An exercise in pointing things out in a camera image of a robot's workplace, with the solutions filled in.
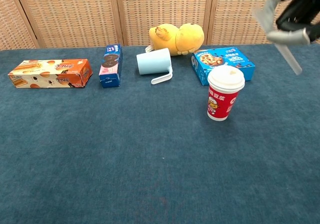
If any yellow plush toy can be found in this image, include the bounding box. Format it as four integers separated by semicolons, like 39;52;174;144
145;23;205;57

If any woven rattan folding screen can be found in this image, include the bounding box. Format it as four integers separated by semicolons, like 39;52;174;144
0;0;320;51

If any orange biscuit box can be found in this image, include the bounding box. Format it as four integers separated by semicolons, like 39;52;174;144
7;59;94;89

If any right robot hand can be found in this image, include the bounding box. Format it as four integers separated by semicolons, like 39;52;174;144
264;0;320;46

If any teal table cloth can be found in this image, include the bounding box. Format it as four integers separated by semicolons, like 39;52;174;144
0;42;320;224

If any transparent plastic straw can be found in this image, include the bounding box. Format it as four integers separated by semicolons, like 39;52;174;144
252;6;303;76

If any light blue plastic mug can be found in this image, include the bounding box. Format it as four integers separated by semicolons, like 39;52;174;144
136;48;174;85

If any red paper cup white lid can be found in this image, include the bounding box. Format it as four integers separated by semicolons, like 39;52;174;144
206;65;246;122

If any blue chocolate chip cookie box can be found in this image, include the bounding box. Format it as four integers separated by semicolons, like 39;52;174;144
191;47;256;86

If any blue Oreo cookie box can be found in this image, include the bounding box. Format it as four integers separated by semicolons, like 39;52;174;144
98;44;124;89

